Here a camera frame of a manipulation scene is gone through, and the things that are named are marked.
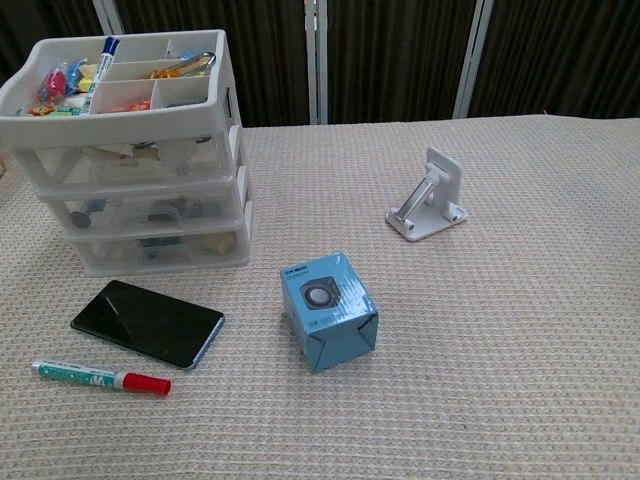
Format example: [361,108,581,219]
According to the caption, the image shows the clear plastic drawer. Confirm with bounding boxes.
[9,130,237,195]

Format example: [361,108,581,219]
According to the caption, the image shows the white plastic drawer organizer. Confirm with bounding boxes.
[0,28,254,279]

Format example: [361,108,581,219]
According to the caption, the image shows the blue speaker box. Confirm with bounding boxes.
[278,251,380,375]

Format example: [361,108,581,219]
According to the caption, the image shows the white folding phone stand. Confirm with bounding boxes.
[384,146,470,243]

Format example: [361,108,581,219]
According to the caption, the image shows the black smartphone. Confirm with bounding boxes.
[69,279,225,372]

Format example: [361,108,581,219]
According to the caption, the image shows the beige woven tablecloth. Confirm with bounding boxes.
[0,113,640,480]

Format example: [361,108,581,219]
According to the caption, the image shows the red-capped whiteboard marker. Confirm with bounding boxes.
[31,360,173,397]

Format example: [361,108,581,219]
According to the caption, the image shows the blue-capped whiteboard marker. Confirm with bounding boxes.
[80,35,121,115]

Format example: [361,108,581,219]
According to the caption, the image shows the blue candy packet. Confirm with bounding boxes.
[64,59,87,94]

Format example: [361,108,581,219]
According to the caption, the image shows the lion print green packet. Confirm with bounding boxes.
[22,102,84,117]

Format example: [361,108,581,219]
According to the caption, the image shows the pink red candy packet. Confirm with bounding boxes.
[37,69,69,101]

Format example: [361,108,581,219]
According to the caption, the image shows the white partition frame post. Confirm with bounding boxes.
[302,0,331,126]
[92,0,125,39]
[452,0,495,119]

